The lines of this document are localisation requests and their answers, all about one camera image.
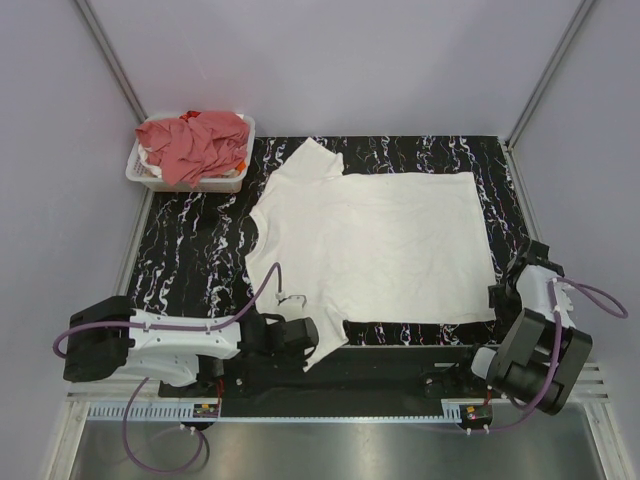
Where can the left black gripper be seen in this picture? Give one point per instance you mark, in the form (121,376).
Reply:
(298,359)

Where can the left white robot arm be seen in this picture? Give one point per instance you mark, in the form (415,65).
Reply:
(111,337)

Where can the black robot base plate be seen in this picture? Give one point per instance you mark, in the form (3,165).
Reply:
(438,371)

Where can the right aluminium frame post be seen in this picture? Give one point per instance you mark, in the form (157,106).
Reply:
(569,36)

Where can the white t-shirt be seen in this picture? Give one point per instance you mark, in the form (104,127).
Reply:
(370,248)

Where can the left aluminium frame post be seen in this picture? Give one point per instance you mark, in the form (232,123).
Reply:
(108,53)

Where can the aluminium frame post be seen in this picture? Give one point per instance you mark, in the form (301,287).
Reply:
(108,53)
(569,36)

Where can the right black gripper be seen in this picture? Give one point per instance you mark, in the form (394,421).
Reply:
(496,295)

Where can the grey slotted cable duct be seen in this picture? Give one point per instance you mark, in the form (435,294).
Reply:
(323,411)

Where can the black marbled table mat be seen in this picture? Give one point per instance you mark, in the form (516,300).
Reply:
(189,259)

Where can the pink crumpled t-shirt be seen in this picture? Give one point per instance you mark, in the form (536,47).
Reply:
(195,145)

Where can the white garment in basket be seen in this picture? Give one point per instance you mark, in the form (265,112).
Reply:
(143,158)

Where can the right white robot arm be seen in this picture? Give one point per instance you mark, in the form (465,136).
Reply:
(543,353)

